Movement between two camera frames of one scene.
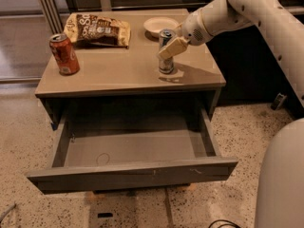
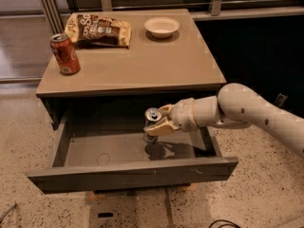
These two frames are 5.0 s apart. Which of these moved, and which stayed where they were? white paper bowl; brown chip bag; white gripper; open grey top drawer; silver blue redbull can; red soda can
Moved: white gripper; silver blue redbull can
Stayed: brown chip bag; white paper bowl; open grey top drawer; red soda can
